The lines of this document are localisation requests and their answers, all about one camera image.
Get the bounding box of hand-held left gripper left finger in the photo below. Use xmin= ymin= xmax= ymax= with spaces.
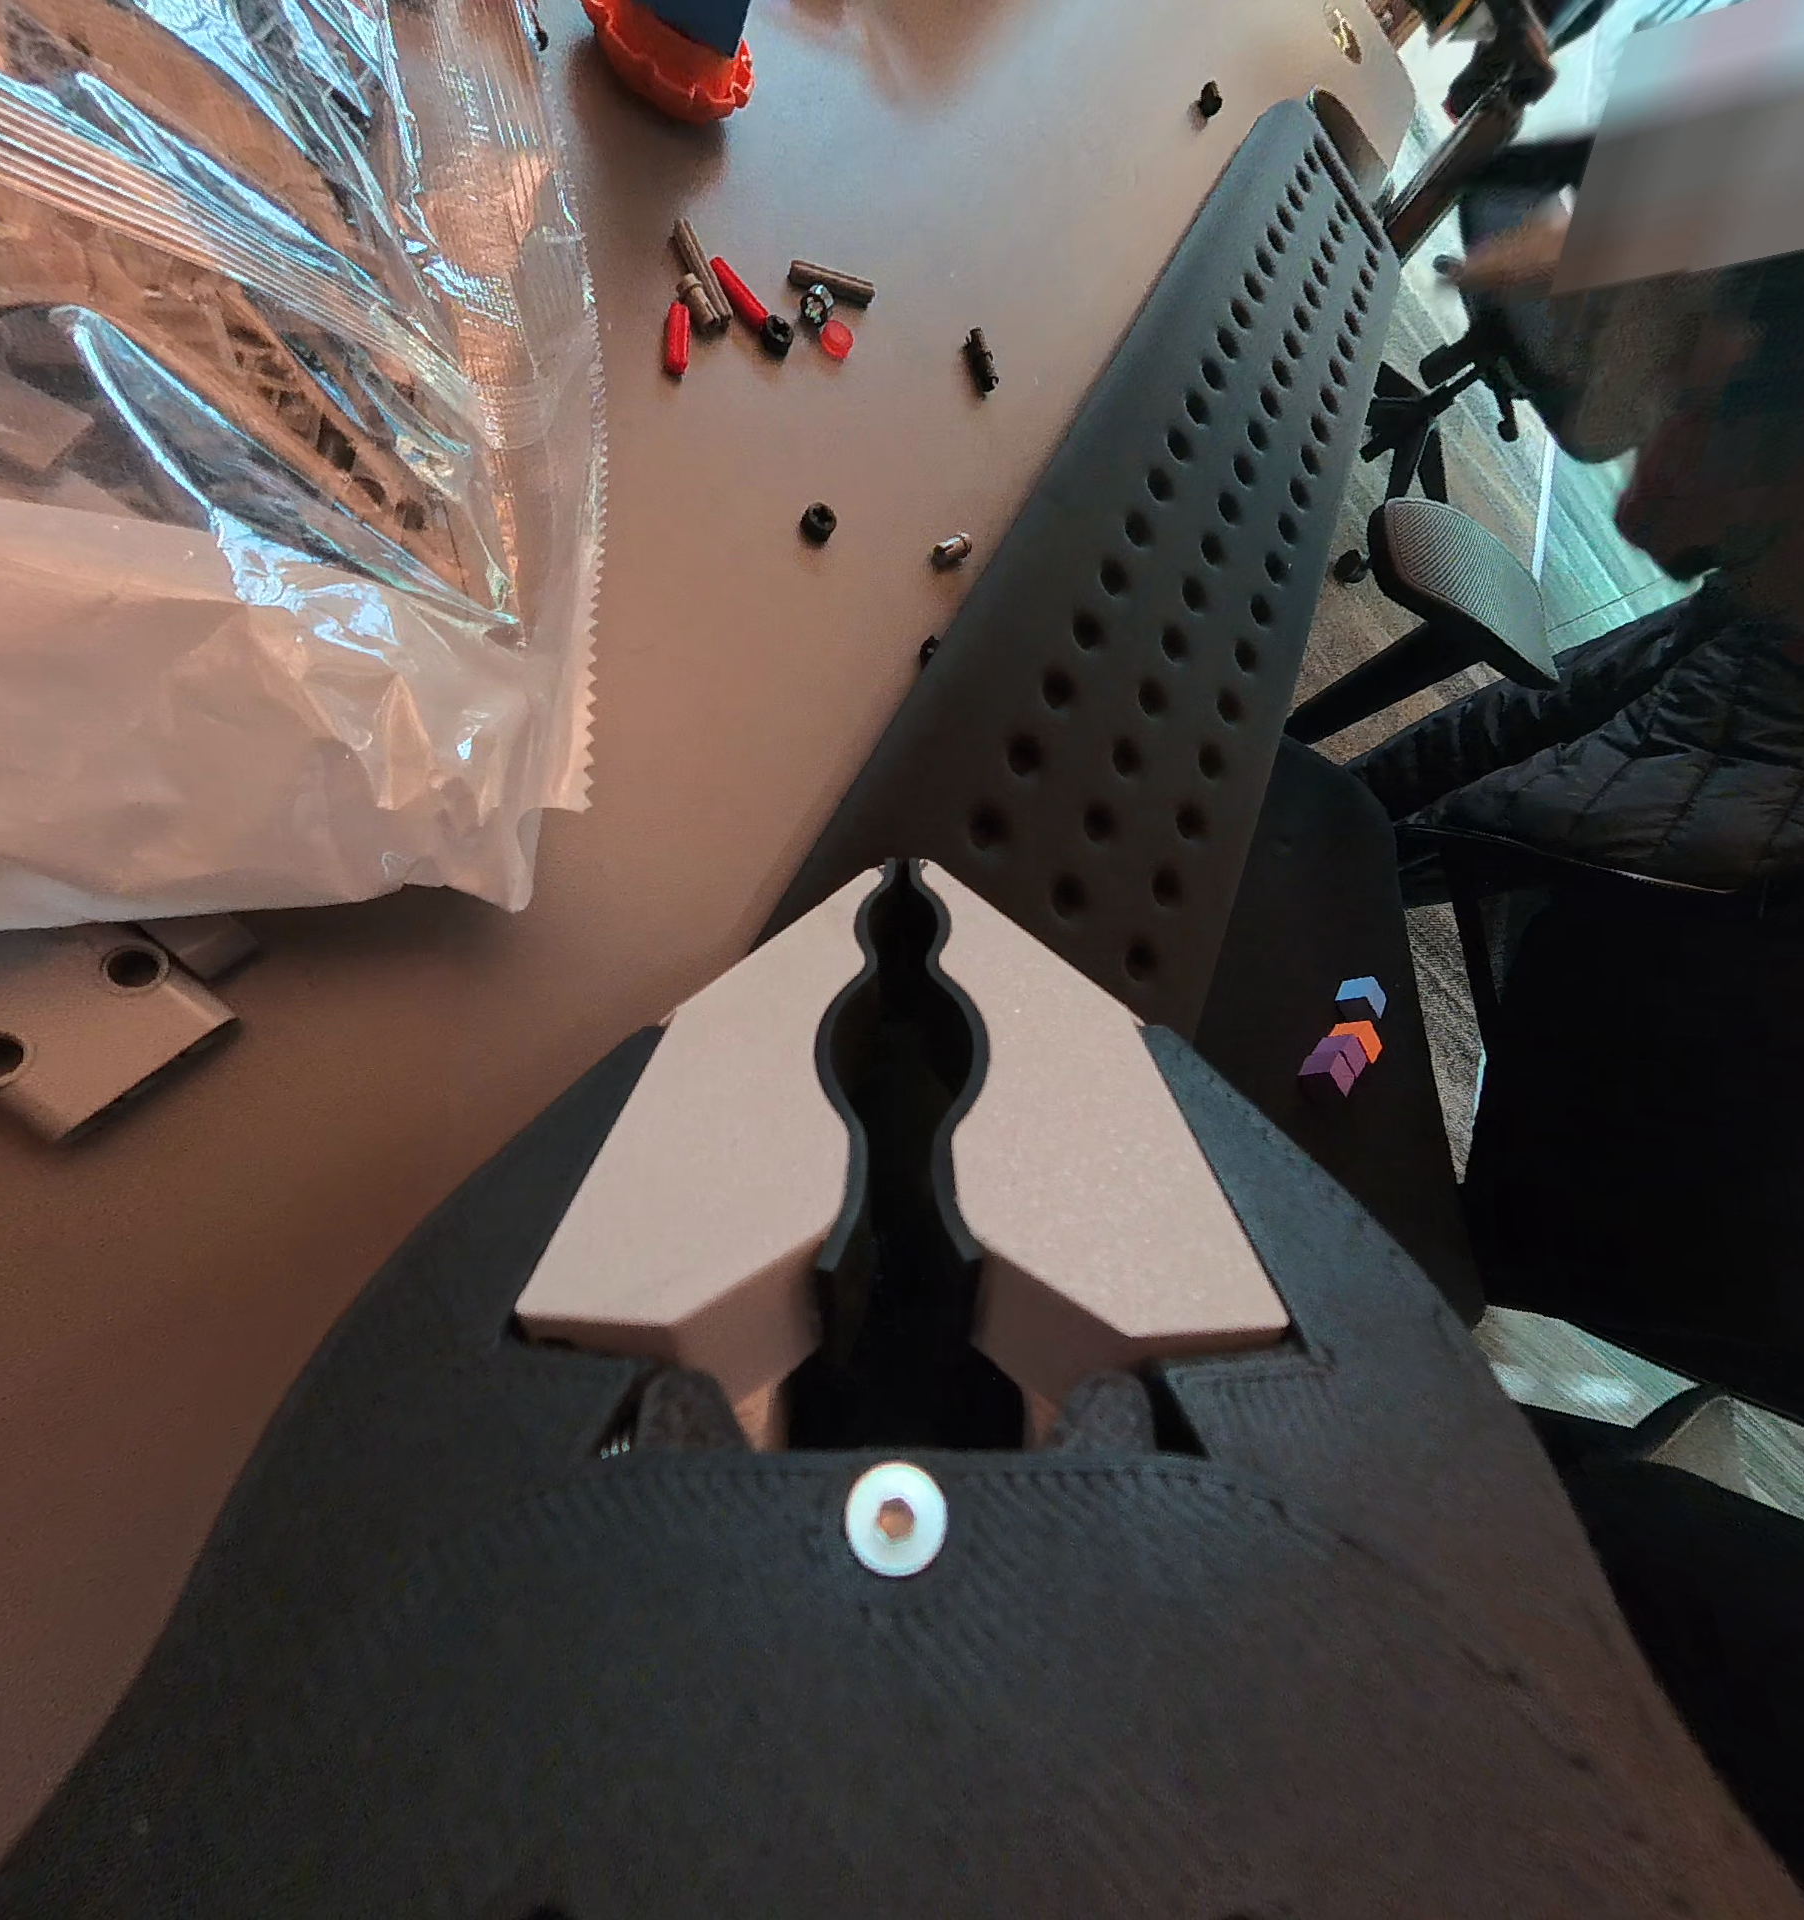
xmin=512 ymin=859 xmax=906 ymax=1455

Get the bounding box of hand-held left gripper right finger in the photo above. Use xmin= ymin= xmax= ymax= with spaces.
xmin=906 ymin=859 xmax=1291 ymax=1448

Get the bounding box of orange gear wheel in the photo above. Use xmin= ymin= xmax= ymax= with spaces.
xmin=580 ymin=0 xmax=754 ymax=125

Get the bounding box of grey desk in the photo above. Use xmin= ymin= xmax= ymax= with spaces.
xmin=0 ymin=0 xmax=1421 ymax=1920

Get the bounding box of black chair seat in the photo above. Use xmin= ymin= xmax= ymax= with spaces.
xmin=1199 ymin=736 xmax=1488 ymax=1330

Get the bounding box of black perforated chair back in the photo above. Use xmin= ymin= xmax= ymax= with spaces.
xmin=772 ymin=87 xmax=1408 ymax=1051

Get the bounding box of grey panel piece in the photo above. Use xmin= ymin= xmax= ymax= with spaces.
xmin=0 ymin=919 xmax=240 ymax=1150

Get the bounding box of grey mesh office chair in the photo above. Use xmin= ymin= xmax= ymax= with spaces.
xmin=1285 ymin=499 xmax=1566 ymax=747

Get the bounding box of black puffy jacket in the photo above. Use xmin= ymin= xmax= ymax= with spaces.
xmin=1354 ymin=579 xmax=1804 ymax=903

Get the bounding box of clear bag of grey parts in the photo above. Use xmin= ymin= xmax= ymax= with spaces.
xmin=0 ymin=0 xmax=606 ymax=936

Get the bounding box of black office chair base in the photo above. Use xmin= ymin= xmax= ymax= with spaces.
xmin=1359 ymin=307 xmax=1539 ymax=506

